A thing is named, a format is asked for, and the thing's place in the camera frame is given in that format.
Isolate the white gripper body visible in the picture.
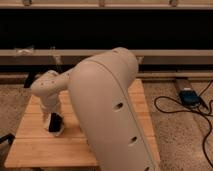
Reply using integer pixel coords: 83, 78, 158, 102
40, 103, 61, 123

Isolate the black eraser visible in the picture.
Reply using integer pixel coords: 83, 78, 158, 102
48, 113, 62, 132

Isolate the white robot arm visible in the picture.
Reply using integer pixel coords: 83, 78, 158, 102
31, 48, 158, 171

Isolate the white sponge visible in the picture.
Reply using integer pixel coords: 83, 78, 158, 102
44, 122, 65, 136

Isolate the black stand leg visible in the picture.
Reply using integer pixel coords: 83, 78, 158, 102
24, 72, 36, 88

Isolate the black table clamp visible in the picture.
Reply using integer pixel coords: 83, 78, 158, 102
0, 133, 15, 145

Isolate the blue power adapter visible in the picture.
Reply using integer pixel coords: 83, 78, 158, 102
179, 89, 200, 107

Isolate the black cable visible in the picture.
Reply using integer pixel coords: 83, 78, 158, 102
153, 78, 213, 168

